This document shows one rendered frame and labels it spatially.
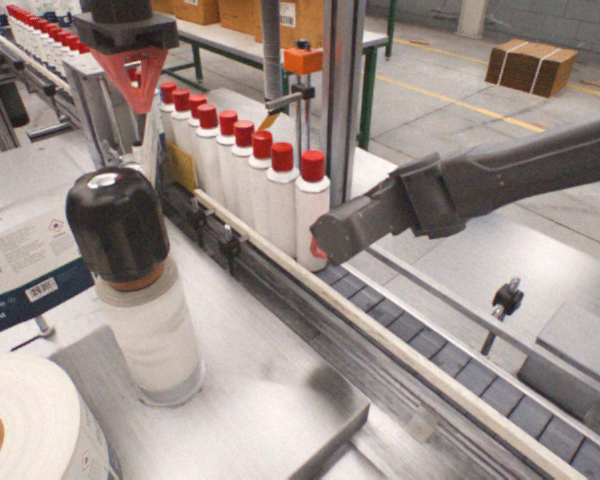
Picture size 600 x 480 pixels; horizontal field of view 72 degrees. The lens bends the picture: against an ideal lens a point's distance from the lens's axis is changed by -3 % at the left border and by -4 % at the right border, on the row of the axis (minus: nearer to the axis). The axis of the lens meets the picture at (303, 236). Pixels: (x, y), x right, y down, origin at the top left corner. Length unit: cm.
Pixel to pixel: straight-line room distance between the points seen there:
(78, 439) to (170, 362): 14
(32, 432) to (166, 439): 17
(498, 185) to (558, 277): 51
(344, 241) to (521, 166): 18
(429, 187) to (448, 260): 42
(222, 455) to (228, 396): 7
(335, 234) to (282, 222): 23
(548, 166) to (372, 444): 39
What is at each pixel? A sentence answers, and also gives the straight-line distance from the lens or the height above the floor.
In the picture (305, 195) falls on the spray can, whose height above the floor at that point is 103.
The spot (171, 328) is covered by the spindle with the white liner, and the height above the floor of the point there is 101.
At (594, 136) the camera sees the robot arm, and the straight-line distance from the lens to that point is 38.
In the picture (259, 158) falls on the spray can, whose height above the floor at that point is 105.
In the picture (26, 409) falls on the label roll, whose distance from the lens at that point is 46.
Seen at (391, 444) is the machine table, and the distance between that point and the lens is 61.
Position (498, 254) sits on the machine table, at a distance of 91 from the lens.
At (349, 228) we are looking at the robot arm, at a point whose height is 110.
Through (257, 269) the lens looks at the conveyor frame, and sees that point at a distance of 76.
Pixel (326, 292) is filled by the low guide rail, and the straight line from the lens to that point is 63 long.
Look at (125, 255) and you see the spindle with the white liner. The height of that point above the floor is 112.
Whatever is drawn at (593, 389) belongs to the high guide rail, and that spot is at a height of 96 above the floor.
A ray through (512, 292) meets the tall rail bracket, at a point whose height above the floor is 97.
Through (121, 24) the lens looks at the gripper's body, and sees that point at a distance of 47.
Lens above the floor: 137
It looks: 39 degrees down
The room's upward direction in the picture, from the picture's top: straight up
